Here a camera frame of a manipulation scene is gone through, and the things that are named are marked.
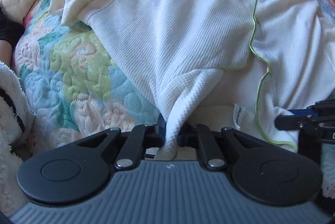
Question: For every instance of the floral quilted bedspread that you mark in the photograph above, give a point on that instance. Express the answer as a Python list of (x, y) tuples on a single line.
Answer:
[(72, 84)]

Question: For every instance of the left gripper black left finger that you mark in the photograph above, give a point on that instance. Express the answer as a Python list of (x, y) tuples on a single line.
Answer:
[(79, 170)]

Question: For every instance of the black sock foot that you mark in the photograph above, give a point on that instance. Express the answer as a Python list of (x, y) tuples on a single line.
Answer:
[(10, 31)]

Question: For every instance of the white fluffy fleece garment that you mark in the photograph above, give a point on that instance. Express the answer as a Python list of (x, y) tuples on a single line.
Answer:
[(16, 123)]

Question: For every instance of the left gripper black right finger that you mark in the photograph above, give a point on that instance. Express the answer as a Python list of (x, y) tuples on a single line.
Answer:
[(261, 171)]

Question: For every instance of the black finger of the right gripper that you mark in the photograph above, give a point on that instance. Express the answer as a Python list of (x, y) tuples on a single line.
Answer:
[(295, 121)]

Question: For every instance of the white waffle baby garment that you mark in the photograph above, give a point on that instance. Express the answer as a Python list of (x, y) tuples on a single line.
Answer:
[(176, 51)]

